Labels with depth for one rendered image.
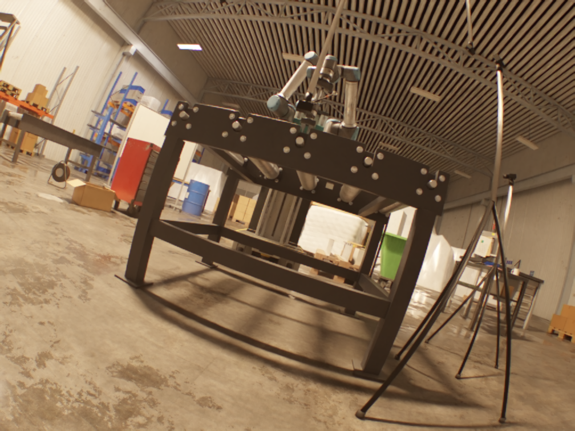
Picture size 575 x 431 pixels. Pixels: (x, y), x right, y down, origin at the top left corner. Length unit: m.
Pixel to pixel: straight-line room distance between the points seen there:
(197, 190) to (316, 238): 3.47
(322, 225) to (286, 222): 2.76
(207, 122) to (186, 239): 0.55
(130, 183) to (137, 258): 2.22
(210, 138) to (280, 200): 1.59
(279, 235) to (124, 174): 2.11
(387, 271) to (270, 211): 2.36
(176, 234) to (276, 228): 1.62
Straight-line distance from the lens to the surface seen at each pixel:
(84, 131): 12.18
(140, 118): 6.08
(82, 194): 3.18
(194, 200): 7.21
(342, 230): 5.24
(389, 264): 4.33
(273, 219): 2.71
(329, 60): 1.83
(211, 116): 1.32
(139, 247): 1.35
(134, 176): 3.50
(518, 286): 5.08
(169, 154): 1.32
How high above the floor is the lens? 0.51
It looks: 2 degrees up
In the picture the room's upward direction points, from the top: 18 degrees clockwise
